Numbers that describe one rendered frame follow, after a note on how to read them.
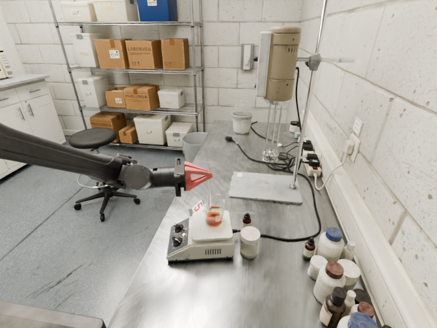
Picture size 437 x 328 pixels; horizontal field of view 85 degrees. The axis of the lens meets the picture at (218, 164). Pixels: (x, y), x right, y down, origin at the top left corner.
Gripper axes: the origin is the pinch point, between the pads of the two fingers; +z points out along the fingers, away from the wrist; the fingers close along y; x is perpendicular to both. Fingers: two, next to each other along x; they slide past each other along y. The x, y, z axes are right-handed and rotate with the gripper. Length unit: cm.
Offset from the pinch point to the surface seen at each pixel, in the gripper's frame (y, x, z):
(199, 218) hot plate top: 2.0, 17.0, -3.2
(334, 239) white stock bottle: -13.1, 15.0, 32.9
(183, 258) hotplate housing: -6.9, 23.8, -8.7
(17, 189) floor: 161, 101, -174
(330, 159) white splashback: 31, 15, 57
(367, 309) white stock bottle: -30.6, 17.2, 30.7
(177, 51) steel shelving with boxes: 213, -17, -12
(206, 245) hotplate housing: -6.9, 19.3, -1.7
